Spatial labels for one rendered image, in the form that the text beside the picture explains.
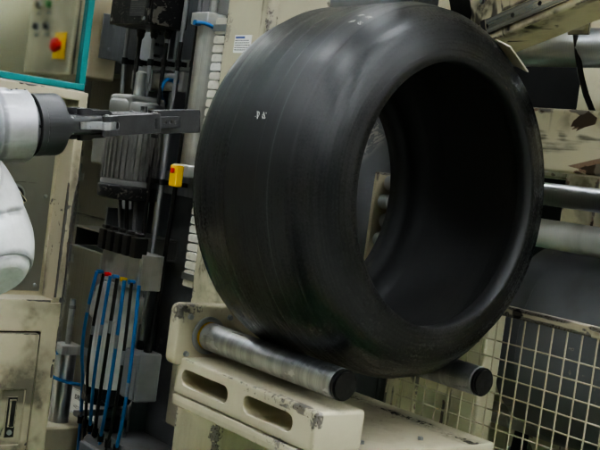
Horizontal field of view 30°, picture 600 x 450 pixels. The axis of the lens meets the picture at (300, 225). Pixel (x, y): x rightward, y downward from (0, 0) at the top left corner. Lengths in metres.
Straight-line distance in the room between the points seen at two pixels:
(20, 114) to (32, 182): 0.70
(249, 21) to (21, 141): 0.67
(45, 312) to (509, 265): 0.81
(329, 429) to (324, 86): 0.46
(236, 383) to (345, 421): 0.20
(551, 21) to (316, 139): 0.64
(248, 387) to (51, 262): 0.54
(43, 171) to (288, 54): 0.62
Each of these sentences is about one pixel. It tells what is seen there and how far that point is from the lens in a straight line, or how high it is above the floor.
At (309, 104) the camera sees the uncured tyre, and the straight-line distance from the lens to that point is 1.48.
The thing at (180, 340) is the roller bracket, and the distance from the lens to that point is 1.79.
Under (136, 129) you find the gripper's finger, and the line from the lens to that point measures 1.39.
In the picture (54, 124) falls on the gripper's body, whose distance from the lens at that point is 1.35.
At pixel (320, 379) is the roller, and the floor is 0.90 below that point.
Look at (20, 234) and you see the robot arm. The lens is 1.17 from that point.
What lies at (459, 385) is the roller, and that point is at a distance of 1.76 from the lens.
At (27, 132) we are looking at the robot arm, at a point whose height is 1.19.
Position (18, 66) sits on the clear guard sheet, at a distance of 1.98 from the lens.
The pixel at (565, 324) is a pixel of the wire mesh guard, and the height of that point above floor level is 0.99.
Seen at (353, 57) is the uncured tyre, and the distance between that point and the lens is 1.52.
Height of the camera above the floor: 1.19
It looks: 3 degrees down
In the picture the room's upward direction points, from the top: 8 degrees clockwise
